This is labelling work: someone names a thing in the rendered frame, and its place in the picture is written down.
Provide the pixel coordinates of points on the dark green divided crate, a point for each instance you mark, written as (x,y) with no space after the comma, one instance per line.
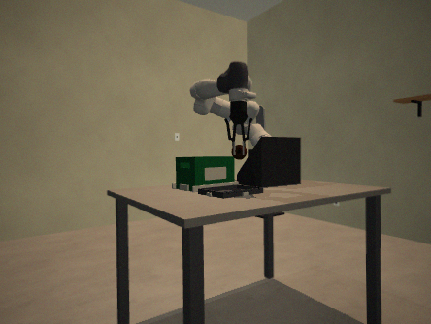
(203,170)

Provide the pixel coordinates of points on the brown bottle with blue label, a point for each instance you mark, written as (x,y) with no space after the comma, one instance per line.
(239,152)

